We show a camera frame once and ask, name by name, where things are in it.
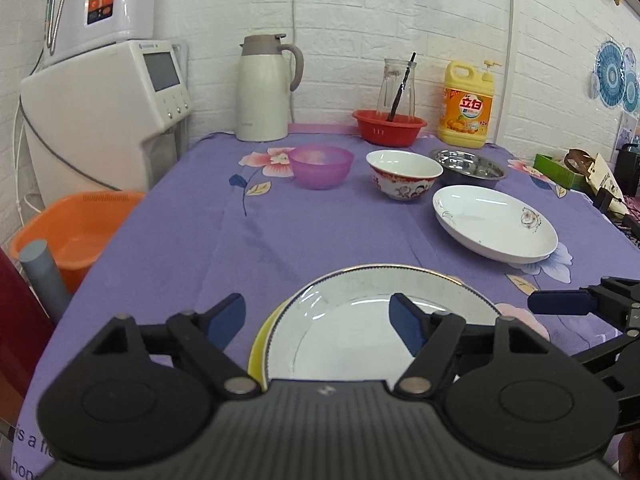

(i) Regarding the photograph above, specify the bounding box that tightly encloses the green box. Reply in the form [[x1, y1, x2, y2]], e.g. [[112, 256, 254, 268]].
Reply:
[[532, 153, 586, 191]]

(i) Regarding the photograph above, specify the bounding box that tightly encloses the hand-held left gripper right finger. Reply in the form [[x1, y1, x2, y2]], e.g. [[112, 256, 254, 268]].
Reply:
[[389, 292, 555, 402]]

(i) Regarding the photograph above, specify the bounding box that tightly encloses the yellow plate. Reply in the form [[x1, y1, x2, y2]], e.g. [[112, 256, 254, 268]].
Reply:
[[247, 300, 291, 381]]

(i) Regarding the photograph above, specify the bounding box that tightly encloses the dark red panel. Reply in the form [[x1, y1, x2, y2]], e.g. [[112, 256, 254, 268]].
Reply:
[[0, 247, 56, 411]]

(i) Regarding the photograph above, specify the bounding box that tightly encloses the stainless steel bowl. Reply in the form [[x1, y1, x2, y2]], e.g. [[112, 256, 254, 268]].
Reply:
[[429, 148, 508, 189]]

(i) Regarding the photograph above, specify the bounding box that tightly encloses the black device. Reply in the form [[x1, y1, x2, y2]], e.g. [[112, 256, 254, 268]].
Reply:
[[614, 144, 640, 197]]

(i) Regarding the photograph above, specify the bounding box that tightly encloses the orange plastic basin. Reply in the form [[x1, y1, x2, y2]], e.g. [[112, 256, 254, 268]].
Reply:
[[9, 191, 146, 296]]

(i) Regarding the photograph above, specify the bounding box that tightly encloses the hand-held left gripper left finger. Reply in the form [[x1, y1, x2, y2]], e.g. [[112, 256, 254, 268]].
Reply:
[[90, 292, 262, 401]]

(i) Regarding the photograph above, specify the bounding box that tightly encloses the purple plastic bowl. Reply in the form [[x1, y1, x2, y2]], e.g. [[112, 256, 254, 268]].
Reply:
[[289, 145, 355, 191]]

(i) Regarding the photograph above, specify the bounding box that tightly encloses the white gold rim plate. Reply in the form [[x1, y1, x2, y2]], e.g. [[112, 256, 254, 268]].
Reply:
[[265, 263, 501, 381]]

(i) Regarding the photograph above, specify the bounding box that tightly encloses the cream thermos jug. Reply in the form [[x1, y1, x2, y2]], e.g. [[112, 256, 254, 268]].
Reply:
[[235, 34, 305, 143]]

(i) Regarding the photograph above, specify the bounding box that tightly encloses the small wall picture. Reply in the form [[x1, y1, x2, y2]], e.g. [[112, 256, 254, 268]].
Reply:
[[619, 111, 640, 152]]

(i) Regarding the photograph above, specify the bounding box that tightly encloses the blue round wall decoration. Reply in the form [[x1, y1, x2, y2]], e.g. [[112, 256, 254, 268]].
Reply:
[[590, 37, 640, 113]]

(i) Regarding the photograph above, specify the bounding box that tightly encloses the red patterned ceramic bowl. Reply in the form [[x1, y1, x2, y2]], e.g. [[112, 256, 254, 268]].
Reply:
[[366, 149, 444, 202]]

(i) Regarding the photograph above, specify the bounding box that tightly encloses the red plastic basin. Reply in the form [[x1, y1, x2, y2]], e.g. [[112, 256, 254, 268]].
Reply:
[[352, 109, 428, 148]]

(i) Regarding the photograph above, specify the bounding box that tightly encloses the purple floral tablecloth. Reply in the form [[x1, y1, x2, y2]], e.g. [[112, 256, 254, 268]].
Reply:
[[10, 130, 640, 480]]

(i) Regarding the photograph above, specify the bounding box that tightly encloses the black bottle brush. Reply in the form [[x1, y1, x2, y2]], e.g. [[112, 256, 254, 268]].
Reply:
[[387, 52, 417, 122]]

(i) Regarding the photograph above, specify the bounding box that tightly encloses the metal flexible hose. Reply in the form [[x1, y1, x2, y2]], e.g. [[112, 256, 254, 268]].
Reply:
[[46, 0, 73, 56]]

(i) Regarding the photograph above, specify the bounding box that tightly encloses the printed paper bag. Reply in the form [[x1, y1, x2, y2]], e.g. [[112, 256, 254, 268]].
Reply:
[[565, 148, 626, 201]]

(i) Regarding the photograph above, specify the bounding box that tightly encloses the yellow detergent bottle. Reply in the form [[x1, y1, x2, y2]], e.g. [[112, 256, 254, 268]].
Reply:
[[437, 59, 502, 149]]

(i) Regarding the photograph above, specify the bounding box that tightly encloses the white wall water purifier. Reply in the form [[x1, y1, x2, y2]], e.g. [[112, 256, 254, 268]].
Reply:
[[42, 0, 157, 68]]

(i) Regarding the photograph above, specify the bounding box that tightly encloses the white water dispenser with screen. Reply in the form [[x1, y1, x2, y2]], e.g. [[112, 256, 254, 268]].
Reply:
[[20, 40, 195, 206]]

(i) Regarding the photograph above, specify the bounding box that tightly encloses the clear glass jar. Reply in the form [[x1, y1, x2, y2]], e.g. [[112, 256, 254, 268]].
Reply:
[[376, 58, 418, 121]]

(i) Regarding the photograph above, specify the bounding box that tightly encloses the grey pipe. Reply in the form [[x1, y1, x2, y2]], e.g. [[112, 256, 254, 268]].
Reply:
[[19, 240, 71, 322]]

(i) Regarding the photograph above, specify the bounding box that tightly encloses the white flower print plate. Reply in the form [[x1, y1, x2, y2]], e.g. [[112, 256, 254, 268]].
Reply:
[[432, 185, 559, 263]]

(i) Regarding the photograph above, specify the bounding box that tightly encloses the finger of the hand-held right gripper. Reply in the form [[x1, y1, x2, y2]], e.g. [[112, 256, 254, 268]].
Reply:
[[570, 332, 640, 386], [527, 276, 640, 333]]

